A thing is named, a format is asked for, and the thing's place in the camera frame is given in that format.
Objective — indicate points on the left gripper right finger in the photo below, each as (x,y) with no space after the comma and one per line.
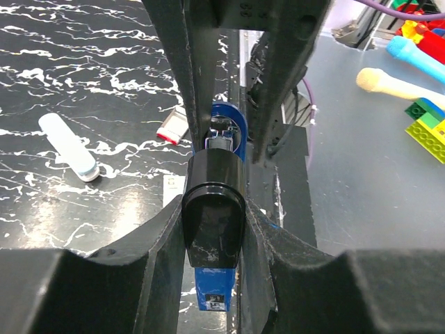
(293,287)

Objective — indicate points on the green toy brick stack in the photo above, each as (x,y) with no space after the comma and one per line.
(427,128)

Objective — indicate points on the open staple box tray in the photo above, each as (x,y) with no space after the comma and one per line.
(174,127)

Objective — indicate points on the red white staple box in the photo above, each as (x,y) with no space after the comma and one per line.
(173,185)

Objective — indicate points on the red yellow toy pile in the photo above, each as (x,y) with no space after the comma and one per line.
(428,36)

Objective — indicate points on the cream foam toy stick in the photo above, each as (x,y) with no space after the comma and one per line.
(375,80)

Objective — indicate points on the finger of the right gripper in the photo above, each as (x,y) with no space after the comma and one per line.
(189,33)
(293,27)

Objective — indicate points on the light blue stapler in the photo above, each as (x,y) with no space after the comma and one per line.
(69,147)

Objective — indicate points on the blue foam toy stick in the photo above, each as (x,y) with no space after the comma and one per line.
(404,49)

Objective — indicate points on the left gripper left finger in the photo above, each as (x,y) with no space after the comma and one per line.
(132,285)

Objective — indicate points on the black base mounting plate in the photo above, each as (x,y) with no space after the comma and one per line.
(279,185)

